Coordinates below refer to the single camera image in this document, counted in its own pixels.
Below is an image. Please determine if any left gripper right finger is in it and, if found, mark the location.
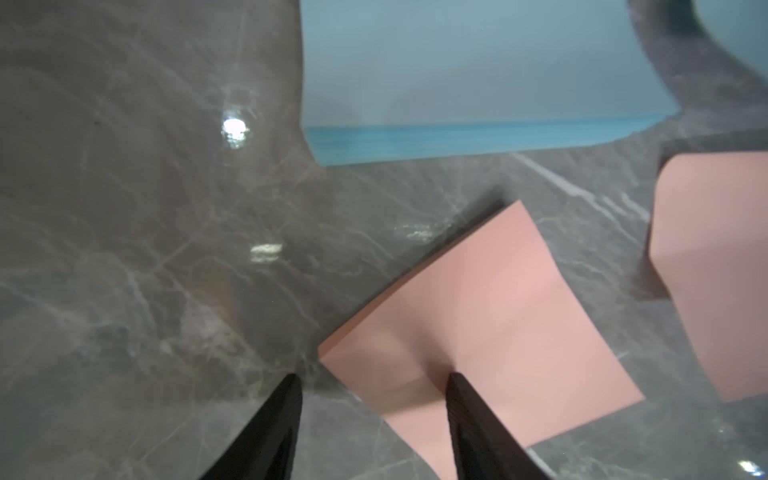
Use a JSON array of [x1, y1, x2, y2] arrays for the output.
[[446, 372, 549, 480]]

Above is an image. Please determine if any pink memo pad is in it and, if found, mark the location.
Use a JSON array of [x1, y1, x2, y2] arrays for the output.
[[318, 202, 643, 479]]

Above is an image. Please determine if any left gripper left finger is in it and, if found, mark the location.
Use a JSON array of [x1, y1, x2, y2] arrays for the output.
[[201, 373, 303, 480]]

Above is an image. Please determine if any blue memo pad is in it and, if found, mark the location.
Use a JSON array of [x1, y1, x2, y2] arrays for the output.
[[300, 1, 678, 166]]

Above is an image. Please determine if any torn blue memo page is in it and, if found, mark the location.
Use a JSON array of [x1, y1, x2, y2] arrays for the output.
[[693, 0, 767, 71]]

